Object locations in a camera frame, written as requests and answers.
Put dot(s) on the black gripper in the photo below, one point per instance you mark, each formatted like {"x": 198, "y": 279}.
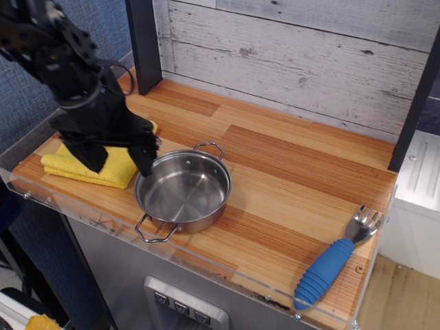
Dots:
{"x": 103, "y": 118}

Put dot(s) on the silver steel pot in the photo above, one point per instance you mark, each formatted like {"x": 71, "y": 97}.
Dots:
{"x": 187, "y": 190}

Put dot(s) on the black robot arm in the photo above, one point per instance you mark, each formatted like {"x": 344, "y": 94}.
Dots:
{"x": 40, "y": 38}

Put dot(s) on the folded yellow cloth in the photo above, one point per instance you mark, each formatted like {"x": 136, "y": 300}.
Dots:
{"x": 117, "y": 172}

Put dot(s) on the clear acrylic front guard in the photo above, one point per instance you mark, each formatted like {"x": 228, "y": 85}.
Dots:
{"x": 277, "y": 220}

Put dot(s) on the silver button control panel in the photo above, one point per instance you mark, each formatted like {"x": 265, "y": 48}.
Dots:
{"x": 162, "y": 294}

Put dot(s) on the yellow object bottom left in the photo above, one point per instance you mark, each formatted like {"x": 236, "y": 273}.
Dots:
{"x": 42, "y": 322}

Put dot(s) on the white box at right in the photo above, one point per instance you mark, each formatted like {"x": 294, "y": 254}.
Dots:
{"x": 411, "y": 233}

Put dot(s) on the black left upright post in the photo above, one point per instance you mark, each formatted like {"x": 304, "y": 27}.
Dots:
{"x": 144, "y": 42}

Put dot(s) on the black upright post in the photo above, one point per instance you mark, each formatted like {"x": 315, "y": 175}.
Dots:
{"x": 144, "y": 42}
{"x": 417, "y": 106}

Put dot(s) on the blue handled fork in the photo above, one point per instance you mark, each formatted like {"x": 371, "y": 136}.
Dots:
{"x": 319, "y": 277}

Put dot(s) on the black right upright post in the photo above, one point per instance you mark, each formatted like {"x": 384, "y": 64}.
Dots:
{"x": 417, "y": 106}

